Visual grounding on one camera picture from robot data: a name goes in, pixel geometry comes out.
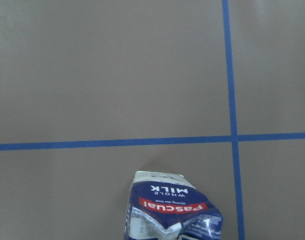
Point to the blue white milk carton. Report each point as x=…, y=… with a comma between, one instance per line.
x=165, y=206

